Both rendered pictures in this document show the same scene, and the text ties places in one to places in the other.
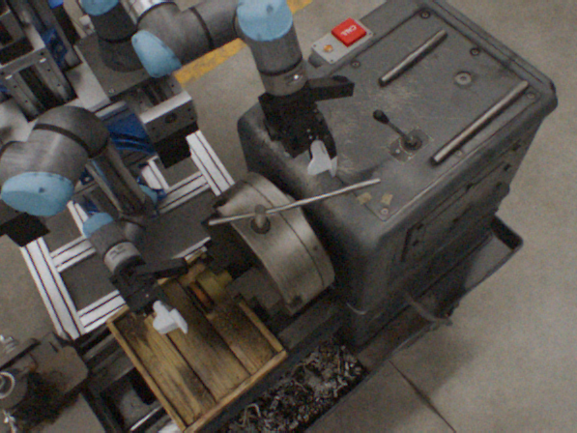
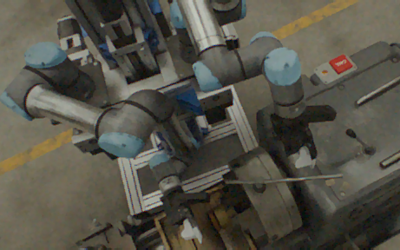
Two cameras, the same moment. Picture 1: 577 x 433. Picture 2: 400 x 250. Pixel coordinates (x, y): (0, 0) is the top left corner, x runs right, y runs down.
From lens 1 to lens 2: 18 cm
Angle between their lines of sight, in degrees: 5
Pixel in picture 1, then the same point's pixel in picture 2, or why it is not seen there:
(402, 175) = (358, 171)
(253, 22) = (273, 73)
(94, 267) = not seen: hidden behind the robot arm
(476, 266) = (397, 220)
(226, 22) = (257, 64)
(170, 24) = (219, 61)
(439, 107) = (392, 128)
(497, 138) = not seen: outside the picture
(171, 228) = (208, 154)
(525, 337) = not seen: outside the picture
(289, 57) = (294, 96)
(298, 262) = (279, 214)
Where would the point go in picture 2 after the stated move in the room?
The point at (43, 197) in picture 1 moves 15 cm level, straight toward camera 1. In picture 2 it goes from (124, 149) to (147, 191)
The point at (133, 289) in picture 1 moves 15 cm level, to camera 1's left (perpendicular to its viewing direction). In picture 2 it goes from (173, 208) to (130, 207)
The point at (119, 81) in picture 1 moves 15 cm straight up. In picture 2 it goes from (187, 69) to (177, 43)
